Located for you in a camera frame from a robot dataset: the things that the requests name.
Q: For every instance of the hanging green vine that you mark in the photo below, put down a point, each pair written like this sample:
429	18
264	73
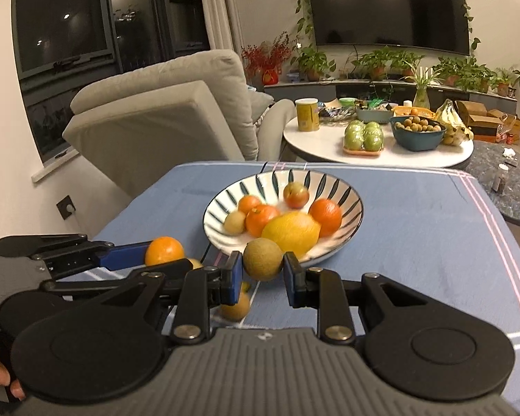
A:
304	8
469	17

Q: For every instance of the light curtain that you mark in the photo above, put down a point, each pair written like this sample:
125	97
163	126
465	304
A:
219	4

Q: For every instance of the open cardboard boxes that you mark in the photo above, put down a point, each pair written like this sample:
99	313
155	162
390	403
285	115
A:
481	119

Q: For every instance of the tan round fruit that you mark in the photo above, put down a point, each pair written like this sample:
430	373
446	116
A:
263	260
235	222

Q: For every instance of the white tissue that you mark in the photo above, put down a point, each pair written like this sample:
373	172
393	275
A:
510	152

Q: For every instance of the small dark bottle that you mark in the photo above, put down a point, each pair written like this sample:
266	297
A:
500	178

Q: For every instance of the small green potted plant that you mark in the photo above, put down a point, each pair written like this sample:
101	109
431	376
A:
505	81

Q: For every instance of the large orange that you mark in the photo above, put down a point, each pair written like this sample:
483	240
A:
327	216

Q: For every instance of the yellow lemon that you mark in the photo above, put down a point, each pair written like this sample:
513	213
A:
291	233

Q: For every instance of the tray of green apples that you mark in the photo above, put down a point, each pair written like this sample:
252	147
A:
364	138

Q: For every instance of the wall-mounted television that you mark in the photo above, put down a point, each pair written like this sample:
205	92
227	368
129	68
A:
390	4

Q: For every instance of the small mandarin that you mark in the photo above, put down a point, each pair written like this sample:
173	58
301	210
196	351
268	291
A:
248	203

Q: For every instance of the glass vase with plant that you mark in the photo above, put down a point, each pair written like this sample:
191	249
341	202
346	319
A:
421	95

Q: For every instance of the red flower plant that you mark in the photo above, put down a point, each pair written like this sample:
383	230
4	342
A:
266	58

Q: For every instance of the dark window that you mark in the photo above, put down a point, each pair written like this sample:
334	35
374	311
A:
65	17

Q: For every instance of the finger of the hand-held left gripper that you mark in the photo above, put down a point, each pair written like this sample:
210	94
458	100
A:
82	285
123	255

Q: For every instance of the yellow can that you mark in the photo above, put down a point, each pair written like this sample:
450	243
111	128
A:
307	115

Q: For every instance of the bunch of bananas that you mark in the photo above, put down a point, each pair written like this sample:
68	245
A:
450	115

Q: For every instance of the red-yellow apple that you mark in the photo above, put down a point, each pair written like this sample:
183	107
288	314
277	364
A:
296	195

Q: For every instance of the striped white ceramic bowl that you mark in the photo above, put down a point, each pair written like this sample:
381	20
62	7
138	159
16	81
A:
349	197

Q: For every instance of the dark marble table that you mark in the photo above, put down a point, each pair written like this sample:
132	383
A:
515	203

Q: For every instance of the grey armchair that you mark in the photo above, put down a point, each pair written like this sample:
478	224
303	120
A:
156	125

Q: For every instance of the wide green potted plant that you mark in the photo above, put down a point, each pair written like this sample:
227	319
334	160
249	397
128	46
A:
381	60

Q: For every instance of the white round table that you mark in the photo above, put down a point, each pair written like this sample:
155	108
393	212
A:
316	147

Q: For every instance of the blue bowl of small fruit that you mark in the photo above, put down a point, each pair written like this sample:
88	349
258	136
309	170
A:
418	138

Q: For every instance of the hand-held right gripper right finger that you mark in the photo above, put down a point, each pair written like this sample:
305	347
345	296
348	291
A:
291	279

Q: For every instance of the bushy green potted plant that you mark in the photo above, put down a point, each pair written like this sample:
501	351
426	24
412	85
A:
461	71

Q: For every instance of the blue striped cloth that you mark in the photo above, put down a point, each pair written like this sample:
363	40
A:
416	247

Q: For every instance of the black wall socket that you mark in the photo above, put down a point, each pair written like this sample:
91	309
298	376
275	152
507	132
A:
66	208

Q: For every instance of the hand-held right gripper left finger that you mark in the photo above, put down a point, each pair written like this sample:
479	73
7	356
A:
236	279

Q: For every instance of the grey television console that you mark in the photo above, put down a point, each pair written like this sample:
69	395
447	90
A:
307	91

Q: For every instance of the orange basket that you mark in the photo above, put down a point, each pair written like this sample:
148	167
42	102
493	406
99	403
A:
416	112

